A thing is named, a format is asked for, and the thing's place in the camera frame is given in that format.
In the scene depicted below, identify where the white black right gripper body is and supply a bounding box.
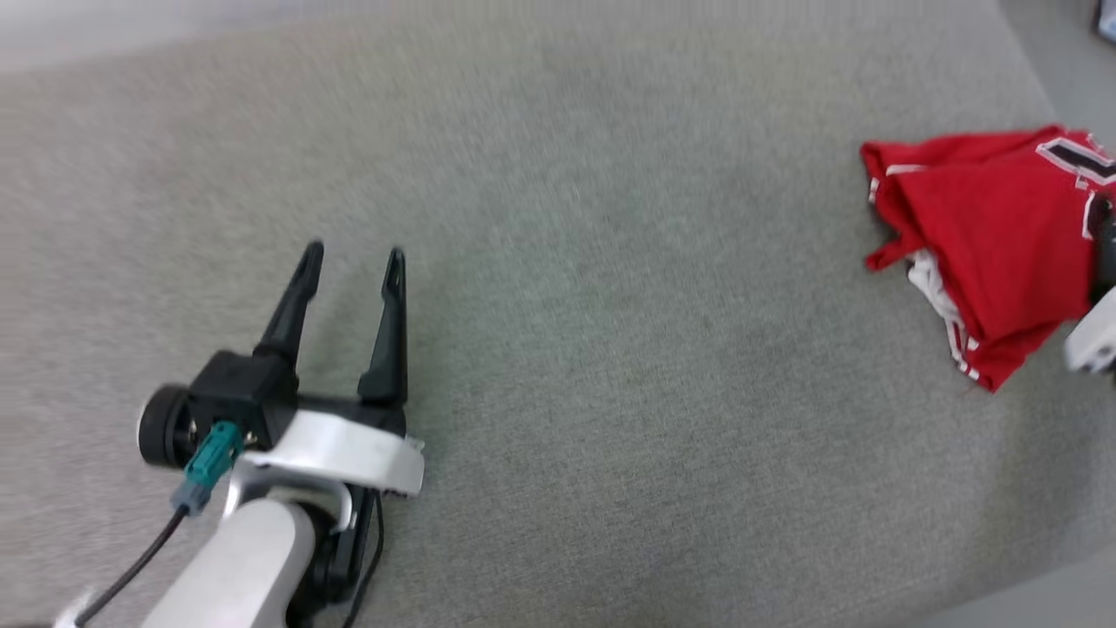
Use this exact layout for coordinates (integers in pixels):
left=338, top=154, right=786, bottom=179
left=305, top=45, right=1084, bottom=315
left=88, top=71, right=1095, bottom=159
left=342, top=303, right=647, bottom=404
left=1065, top=288, right=1116, bottom=377

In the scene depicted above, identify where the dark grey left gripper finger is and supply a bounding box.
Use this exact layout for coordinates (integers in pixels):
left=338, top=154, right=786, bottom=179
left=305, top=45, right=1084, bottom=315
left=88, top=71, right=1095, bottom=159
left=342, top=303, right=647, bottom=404
left=253, top=242, right=325, bottom=360
left=357, top=248, right=410, bottom=404

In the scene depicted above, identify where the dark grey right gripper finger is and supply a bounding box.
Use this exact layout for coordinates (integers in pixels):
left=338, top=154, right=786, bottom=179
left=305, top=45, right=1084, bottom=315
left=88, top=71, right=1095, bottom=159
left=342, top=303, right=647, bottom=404
left=1090, top=199, right=1116, bottom=306

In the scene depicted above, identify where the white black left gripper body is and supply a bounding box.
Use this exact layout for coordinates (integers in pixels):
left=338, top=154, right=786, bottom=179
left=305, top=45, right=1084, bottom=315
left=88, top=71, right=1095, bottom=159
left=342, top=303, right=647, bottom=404
left=242, top=394, right=426, bottom=500

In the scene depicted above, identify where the red white basketball jersey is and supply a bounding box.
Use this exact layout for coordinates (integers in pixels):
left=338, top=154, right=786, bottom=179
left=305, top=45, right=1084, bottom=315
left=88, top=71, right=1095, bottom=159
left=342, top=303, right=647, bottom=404
left=860, top=126, right=1116, bottom=393

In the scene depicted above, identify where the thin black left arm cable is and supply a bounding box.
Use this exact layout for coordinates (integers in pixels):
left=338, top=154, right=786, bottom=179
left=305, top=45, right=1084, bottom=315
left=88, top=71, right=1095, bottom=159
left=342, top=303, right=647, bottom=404
left=343, top=488, right=385, bottom=628

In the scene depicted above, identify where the left cable with teal connector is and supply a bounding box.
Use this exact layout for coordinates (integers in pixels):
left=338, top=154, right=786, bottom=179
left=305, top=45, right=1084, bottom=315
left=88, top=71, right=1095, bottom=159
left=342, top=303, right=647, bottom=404
left=74, top=421, right=245, bottom=628

